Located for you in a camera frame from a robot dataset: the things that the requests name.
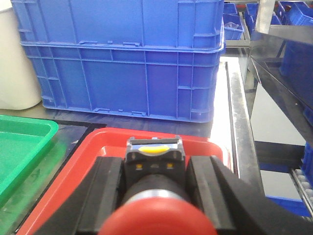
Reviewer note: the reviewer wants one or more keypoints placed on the stacked blue ribbed crate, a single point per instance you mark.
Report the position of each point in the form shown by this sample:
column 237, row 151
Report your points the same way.
column 137, row 58

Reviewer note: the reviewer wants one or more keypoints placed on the white plastic bin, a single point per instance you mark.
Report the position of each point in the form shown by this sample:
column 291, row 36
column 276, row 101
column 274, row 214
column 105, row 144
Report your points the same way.
column 19, row 87

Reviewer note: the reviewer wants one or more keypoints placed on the red plastic tray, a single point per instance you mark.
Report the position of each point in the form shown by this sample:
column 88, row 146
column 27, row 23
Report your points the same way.
column 106, row 142

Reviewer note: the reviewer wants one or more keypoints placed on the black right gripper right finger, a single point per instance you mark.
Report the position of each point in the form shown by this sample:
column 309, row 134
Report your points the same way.
column 235, row 207

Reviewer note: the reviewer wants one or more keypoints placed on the red mushroom push button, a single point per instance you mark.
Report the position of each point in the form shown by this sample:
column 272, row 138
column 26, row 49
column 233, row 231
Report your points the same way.
column 156, row 201

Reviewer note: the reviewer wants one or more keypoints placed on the green plastic tray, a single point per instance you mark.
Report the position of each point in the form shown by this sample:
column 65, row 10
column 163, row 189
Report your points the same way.
column 22, row 140

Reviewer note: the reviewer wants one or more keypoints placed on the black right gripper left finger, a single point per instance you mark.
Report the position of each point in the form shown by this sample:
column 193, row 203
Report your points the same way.
column 91, row 203

